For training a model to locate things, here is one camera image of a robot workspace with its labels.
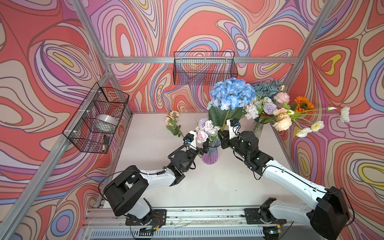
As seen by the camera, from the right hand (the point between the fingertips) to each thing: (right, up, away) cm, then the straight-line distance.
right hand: (218, 133), depth 77 cm
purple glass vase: (-3, -14, +9) cm, 17 cm away
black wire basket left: (-65, +18, +4) cm, 67 cm away
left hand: (-8, 0, -2) cm, 8 cm away
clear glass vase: (+27, +5, +16) cm, 32 cm away
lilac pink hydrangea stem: (+22, +14, +1) cm, 26 cm away
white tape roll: (-55, +5, -7) cm, 56 cm away
